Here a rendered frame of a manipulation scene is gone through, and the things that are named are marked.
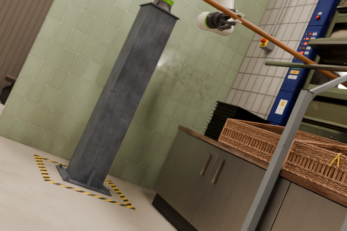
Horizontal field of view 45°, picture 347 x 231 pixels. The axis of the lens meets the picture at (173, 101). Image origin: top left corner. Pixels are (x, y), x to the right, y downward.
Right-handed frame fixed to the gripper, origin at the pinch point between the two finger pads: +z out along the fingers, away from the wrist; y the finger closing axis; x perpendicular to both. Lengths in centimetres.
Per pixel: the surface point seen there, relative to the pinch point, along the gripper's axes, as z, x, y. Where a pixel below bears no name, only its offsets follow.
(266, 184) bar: 40, -26, 70
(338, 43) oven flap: -4, -71, -21
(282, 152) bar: 40, -27, 55
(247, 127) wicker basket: -5, -36, 48
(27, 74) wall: -122, 69, 73
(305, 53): -43, -83, -19
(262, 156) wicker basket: 16, -37, 59
